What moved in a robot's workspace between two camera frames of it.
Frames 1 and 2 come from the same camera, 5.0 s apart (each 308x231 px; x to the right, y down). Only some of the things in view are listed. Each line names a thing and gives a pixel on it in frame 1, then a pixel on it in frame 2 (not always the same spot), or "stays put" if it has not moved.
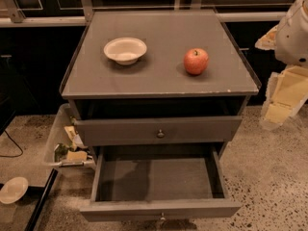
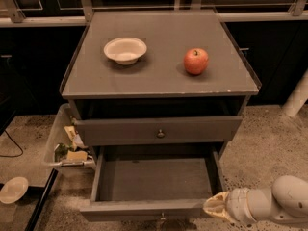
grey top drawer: (161, 131) stays put
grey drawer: (158, 184) stays put
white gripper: (294, 40) → (237, 203)
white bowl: (125, 50) stays put
